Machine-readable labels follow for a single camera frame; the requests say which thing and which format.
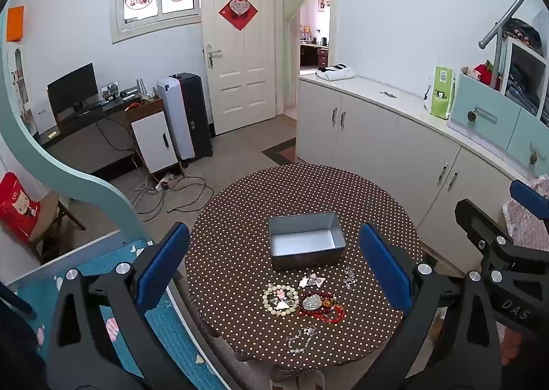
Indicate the wooden chair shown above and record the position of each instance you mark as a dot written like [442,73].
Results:
[51,222]

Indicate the dark clothing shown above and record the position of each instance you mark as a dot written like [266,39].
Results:
[19,351]

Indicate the white power strip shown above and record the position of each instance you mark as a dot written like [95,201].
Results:
[163,185]

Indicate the teal drawer unit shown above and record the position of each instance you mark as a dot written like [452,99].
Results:
[484,111]

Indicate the folded white cloth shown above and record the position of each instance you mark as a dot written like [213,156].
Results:
[336,72]

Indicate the grey metal tin box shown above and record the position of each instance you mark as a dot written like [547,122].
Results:
[306,242]

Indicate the pink charm earring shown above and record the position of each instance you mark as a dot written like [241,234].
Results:
[317,280]
[305,282]

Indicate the orange box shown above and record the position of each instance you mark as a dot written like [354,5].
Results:
[15,24]

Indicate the bunch of keys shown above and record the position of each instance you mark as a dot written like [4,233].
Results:
[388,93]

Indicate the grey metal rail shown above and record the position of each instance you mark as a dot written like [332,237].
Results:
[506,12]

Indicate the dark low desk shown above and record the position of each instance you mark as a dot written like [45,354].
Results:
[85,132]

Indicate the red plush toy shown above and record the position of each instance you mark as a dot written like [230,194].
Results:
[482,71]

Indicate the white shelf with folded clothes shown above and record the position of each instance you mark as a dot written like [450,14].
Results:
[525,81]

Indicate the white and black air purifier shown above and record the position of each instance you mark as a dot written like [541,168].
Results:
[197,115]

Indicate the red diamond door decoration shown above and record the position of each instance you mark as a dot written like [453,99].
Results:
[237,11]

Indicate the round table with dotted cloth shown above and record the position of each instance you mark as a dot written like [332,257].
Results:
[240,270]

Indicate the black computer monitor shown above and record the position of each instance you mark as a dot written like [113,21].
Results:
[72,87]

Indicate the green paper bag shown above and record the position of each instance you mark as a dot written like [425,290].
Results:
[441,94]

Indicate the teal curved bed frame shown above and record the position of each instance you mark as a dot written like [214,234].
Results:
[64,167]

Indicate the small white door cabinet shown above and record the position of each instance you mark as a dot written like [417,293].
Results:
[152,143]

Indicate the clear heart ornament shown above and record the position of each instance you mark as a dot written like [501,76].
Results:
[312,302]

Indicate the blue quilt with pink print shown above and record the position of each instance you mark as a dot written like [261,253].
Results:
[180,338]

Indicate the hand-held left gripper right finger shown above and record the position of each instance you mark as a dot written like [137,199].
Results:
[384,263]

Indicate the red printed bag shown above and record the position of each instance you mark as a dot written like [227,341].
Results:
[17,205]

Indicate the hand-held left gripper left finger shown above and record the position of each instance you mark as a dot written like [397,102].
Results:
[165,259]

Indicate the white panel door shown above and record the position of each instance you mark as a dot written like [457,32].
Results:
[240,72]

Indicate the long white sideboard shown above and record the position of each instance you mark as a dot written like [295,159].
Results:
[386,150]

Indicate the pink checkered cloth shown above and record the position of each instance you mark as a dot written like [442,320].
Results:
[529,231]

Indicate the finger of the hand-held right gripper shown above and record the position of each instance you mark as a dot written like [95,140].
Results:
[529,199]
[478,220]

